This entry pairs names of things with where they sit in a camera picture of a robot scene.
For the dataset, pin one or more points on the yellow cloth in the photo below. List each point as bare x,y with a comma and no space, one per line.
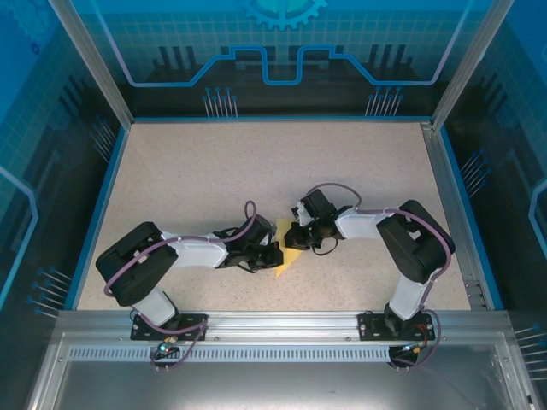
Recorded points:
287,260

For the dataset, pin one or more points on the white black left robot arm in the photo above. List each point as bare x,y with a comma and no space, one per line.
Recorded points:
196,254

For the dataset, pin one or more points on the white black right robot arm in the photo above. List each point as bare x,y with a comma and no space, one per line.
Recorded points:
363,222

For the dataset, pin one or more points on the grey metal sheet tray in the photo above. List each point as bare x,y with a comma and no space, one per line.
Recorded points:
273,384

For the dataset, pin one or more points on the blue table border strip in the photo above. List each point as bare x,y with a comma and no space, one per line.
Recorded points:
99,213

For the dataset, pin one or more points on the blue gear print panel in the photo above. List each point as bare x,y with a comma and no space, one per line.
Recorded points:
273,25

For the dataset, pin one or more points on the blue grid print panel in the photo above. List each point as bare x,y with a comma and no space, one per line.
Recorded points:
34,128
513,128

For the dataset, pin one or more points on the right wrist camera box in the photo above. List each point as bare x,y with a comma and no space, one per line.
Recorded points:
300,213

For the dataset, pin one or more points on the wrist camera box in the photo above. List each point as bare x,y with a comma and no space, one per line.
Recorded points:
300,213
272,232

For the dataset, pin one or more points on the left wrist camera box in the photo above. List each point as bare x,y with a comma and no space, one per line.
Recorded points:
272,232

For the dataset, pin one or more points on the wide aluminium rail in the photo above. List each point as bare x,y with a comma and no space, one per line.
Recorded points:
278,324

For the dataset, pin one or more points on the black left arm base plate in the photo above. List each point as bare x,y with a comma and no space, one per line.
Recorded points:
192,326

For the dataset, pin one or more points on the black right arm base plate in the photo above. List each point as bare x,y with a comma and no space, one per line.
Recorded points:
369,326

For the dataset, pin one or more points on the narrow aluminium rail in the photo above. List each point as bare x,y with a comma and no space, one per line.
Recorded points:
454,213

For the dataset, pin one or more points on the aluminium frame post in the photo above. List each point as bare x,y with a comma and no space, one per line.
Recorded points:
466,64
101,77

